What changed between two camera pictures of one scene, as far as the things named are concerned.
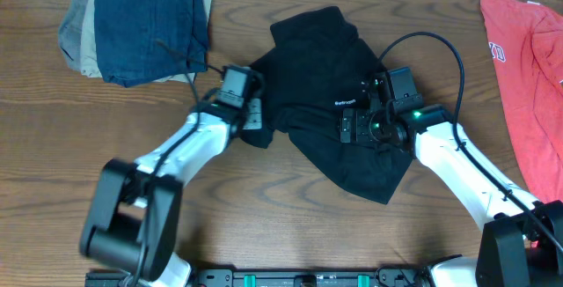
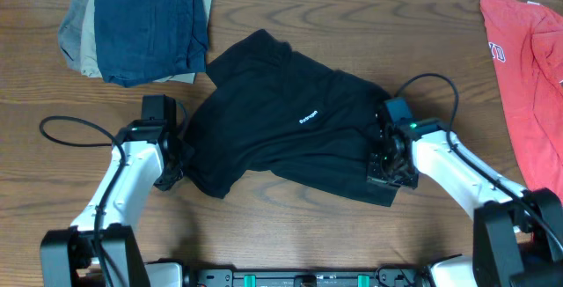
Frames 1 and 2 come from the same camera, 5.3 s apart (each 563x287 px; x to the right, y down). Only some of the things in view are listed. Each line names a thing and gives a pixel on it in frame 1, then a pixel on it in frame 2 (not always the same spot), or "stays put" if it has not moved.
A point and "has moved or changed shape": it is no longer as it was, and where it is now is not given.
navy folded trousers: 149,25 stays put
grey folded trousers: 70,29 stays put
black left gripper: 258,120 -> 186,149
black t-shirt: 321,63 has moved or changed shape
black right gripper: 361,131 -> 374,172
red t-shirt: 528,43 stays put
